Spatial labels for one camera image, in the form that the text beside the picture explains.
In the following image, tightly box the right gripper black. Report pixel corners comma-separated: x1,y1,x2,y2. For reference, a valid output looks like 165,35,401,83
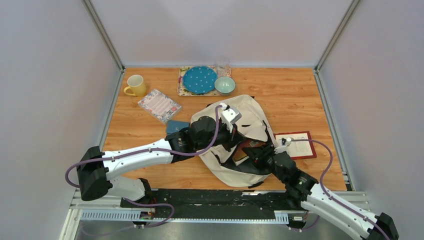
241,143,287,185

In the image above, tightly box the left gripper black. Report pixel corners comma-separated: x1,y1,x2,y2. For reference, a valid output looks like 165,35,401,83
195,119,247,153

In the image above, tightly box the beige canvas backpack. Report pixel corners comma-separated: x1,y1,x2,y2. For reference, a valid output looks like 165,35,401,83
199,94,277,188

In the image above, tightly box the red white book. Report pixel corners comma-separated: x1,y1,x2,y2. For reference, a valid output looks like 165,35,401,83
274,131,317,160

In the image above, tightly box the blue leather wallet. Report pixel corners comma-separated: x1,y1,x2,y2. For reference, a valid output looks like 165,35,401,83
165,120,190,135

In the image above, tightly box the floral cover book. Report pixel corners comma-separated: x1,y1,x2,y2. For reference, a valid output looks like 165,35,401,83
137,89,182,125

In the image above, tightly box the blue Jane Eyre book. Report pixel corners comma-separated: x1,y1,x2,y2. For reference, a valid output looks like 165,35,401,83
231,139,265,166

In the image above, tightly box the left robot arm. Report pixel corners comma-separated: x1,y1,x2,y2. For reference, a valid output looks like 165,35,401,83
76,116,245,208

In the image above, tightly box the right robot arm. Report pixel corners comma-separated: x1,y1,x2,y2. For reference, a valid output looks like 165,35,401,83
243,144,400,240

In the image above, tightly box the light teal bowl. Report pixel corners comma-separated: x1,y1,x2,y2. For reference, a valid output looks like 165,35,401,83
214,76,236,95

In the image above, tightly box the blue polka dot plate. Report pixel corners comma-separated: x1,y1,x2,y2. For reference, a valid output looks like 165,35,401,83
182,66,218,94

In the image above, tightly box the floral tray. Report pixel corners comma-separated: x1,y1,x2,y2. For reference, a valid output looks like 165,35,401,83
177,66,225,97

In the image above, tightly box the clear drinking glass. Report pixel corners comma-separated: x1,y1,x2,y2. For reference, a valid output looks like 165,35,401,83
214,56,230,78

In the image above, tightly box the yellow mug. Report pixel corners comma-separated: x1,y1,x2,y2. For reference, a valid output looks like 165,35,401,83
123,74,147,97

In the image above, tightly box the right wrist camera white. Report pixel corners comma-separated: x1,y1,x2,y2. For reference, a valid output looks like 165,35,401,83
274,137,293,154

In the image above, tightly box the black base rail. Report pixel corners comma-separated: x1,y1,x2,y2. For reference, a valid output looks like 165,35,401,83
120,188,319,221

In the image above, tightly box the aluminium frame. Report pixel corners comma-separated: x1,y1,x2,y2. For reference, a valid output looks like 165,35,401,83
59,0,382,240

